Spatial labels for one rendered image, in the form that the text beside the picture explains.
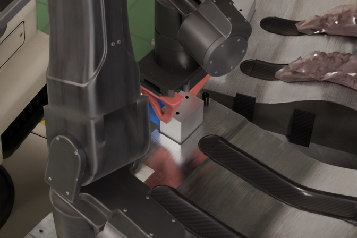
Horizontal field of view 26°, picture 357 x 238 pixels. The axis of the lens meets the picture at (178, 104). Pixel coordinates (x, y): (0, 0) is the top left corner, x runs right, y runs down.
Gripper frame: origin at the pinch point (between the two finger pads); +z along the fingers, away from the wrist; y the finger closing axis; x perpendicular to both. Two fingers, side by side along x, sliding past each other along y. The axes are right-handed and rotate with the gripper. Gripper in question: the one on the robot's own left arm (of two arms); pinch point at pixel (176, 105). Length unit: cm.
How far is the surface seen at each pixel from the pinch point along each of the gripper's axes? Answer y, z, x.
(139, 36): 84, 94, 80
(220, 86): 12.5, 7.2, 1.2
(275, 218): -4.3, 3.7, -19.4
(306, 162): 6.0, 3.9, -17.6
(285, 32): 29.3, 7.6, 0.5
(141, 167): -8.2, 4.8, -0.7
